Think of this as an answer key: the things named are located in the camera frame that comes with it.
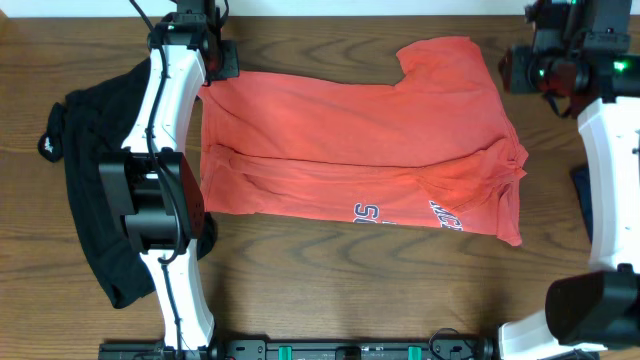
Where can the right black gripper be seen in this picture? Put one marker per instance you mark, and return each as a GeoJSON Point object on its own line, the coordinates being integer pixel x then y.
{"type": "Point", "coordinates": [514, 73]}

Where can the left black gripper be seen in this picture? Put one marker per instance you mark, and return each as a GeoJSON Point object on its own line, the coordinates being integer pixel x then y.
{"type": "Point", "coordinates": [231, 52]}

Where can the red orange t-shirt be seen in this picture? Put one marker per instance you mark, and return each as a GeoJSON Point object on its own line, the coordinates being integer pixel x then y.
{"type": "Point", "coordinates": [435, 149]}

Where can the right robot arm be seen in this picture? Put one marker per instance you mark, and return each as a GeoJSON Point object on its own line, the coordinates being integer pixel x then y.
{"type": "Point", "coordinates": [580, 51]}

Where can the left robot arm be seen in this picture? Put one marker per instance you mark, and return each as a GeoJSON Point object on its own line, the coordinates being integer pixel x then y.
{"type": "Point", "coordinates": [153, 196]}

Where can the folded blue denim garment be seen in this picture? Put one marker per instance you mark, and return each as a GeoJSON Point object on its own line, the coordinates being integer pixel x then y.
{"type": "Point", "coordinates": [581, 180]}

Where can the black t-shirt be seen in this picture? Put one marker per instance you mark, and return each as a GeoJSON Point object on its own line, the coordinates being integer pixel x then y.
{"type": "Point", "coordinates": [79, 130]}

